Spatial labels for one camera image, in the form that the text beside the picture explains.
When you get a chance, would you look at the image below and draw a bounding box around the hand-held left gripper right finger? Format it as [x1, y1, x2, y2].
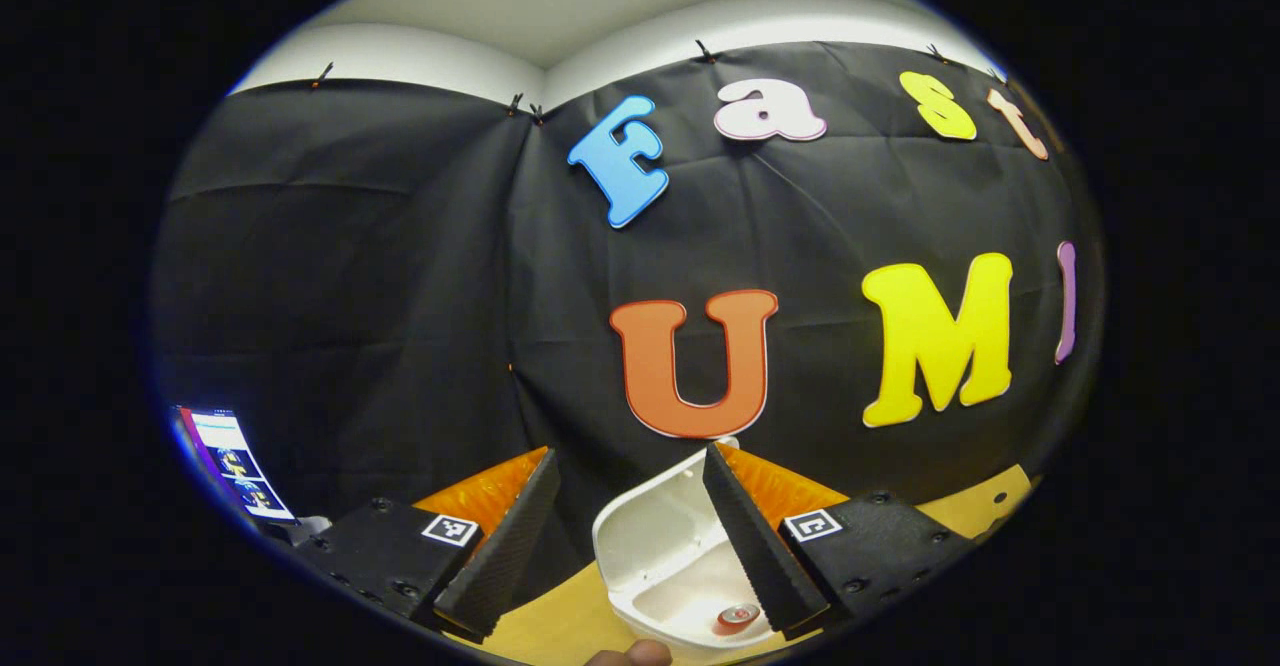
[702, 442, 979, 642]

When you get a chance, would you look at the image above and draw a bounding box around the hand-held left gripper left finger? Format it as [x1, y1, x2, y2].
[293, 446, 563, 645]

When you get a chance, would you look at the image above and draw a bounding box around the white desktop garbage bin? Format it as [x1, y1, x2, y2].
[592, 436, 831, 663]

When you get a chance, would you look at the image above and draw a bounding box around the wooden desktop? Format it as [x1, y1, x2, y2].
[445, 464, 1036, 665]

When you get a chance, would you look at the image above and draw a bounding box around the phone with lit screen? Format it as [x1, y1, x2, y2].
[178, 406, 298, 525]

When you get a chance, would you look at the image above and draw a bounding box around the black backdrop cloth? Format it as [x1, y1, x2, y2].
[150, 41, 1106, 587]

